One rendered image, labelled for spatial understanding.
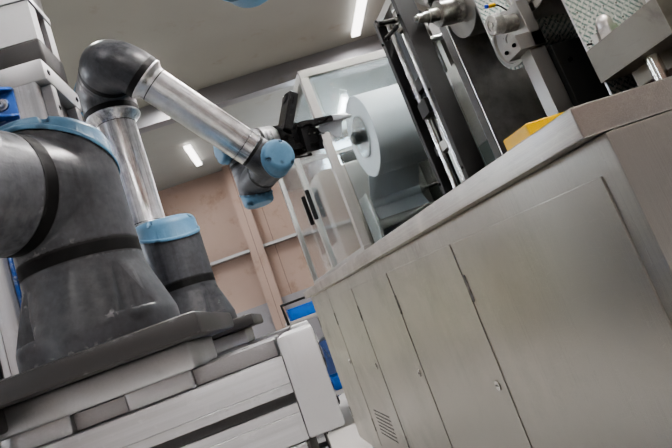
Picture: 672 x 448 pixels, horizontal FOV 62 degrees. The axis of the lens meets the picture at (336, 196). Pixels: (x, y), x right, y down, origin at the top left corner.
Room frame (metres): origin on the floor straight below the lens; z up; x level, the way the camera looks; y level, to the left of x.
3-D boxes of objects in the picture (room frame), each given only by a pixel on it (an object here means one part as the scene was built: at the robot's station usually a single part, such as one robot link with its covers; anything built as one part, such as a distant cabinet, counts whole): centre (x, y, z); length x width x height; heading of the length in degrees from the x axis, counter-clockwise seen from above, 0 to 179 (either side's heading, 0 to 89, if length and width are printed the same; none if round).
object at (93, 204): (0.54, 0.27, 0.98); 0.13 x 0.12 x 0.14; 161
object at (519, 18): (1.04, -0.44, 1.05); 0.06 x 0.05 x 0.31; 105
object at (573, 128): (1.94, -0.29, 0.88); 2.52 x 0.66 x 0.04; 15
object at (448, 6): (1.26, -0.41, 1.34); 0.06 x 0.06 x 0.06; 15
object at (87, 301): (0.55, 0.26, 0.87); 0.15 x 0.15 x 0.10
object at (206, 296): (1.04, 0.33, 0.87); 0.15 x 0.15 x 0.10
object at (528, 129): (0.81, -0.31, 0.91); 0.07 x 0.07 x 0.02; 15
